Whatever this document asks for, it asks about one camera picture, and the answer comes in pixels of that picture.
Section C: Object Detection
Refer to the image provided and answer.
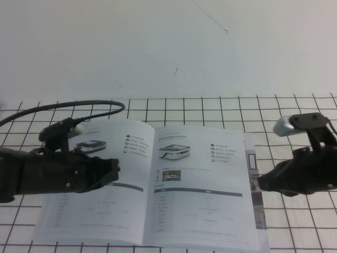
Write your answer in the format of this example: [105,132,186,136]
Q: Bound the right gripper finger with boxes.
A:
[257,181,293,197]
[257,160,291,186]

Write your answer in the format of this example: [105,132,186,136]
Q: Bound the black camera bracket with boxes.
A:
[289,112,337,159]
[38,117,80,159]

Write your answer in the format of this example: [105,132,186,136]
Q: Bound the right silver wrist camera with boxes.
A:
[272,114,299,137]

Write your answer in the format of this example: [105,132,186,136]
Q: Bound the white product catalogue book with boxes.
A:
[32,119,271,253]

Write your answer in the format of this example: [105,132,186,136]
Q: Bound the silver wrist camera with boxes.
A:
[272,114,299,137]
[72,122,85,137]

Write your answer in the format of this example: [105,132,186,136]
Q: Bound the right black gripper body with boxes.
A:
[286,147,337,197]

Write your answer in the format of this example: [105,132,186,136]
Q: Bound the right black camera bracket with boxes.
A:
[289,112,337,159]

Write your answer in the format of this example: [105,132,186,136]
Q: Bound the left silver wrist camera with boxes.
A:
[72,122,85,137]

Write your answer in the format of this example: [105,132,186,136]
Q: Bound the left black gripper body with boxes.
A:
[44,150,101,194]

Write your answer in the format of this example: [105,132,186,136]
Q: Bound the left black camera cable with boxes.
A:
[0,99,126,128]

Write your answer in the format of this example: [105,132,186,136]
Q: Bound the white black-grid tablecloth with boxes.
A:
[0,93,337,253]

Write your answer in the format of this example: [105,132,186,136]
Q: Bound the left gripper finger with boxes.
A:
[88,172,119,191]
[91,157,121,176]

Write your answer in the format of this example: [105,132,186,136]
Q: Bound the left black camera bracket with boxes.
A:
[38,117,80,159]

